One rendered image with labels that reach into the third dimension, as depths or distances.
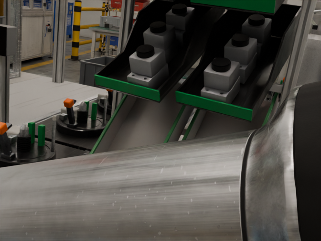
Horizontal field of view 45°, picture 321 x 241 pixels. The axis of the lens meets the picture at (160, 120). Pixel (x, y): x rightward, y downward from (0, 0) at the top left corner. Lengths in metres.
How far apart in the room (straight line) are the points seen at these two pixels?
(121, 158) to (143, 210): 0.04
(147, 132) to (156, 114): 0.04
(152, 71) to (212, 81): 0.10
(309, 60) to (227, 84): 0.84
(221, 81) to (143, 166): 0.44
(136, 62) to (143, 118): 0.18
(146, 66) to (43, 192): 0.44
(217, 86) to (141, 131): 0.22
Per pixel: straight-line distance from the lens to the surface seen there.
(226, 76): 0.59
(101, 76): 0.68
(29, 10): 7.07
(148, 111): 0.78
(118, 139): 0.77
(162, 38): 0.69
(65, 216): 0.19
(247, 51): 0.66
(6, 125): 0.83
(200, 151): 0.16
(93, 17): 12.03
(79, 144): 1.01
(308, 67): 1.42
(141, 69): 0.64
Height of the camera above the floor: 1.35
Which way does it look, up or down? 17 degrees down
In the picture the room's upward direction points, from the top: 8 degrees clockwise
